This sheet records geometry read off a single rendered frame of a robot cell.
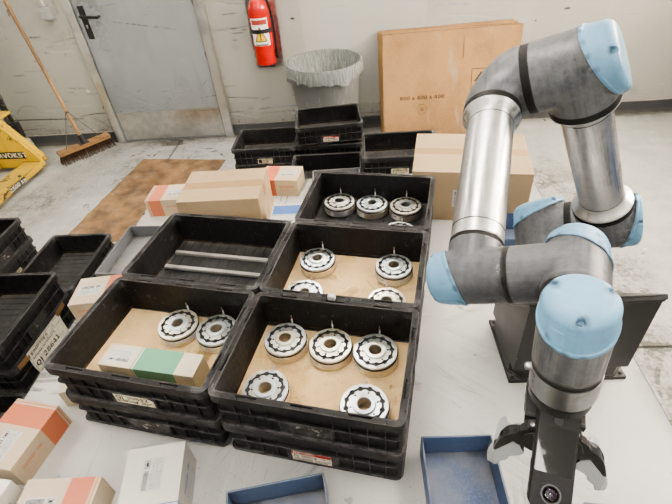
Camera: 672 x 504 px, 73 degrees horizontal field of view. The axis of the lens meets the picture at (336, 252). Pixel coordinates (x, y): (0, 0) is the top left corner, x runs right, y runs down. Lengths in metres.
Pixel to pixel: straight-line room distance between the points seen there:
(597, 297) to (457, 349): 0.82
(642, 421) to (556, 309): 0.83
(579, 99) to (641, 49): 3.65
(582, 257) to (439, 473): 0.66
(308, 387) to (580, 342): 0.69
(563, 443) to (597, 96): 0.53
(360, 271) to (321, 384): 0.39
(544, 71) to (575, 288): 0.42
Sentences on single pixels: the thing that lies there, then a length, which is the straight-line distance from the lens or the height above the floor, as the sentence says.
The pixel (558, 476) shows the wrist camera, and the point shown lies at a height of 1.15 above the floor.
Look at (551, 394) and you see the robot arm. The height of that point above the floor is 1.24.
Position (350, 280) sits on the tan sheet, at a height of 0.83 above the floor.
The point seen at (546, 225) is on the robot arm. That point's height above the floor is 1.06.
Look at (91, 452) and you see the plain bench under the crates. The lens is 1.31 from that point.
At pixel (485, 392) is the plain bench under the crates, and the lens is 1.23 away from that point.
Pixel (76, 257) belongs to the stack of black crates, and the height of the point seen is 0.38.
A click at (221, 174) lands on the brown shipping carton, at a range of 1.83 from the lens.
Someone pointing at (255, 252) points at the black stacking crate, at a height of 0.83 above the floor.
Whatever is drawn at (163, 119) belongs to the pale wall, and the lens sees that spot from 4.44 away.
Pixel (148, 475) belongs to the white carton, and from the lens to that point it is 1.11.
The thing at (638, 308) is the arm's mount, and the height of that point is 0.95.
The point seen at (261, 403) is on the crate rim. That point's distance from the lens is 0.94.
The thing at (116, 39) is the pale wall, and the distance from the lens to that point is 4.33.
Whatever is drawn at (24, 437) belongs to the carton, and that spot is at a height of 0.78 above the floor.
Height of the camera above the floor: 1.70
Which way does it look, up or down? 39 degrees down
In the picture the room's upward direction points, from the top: 6 degrees counter-clockwise
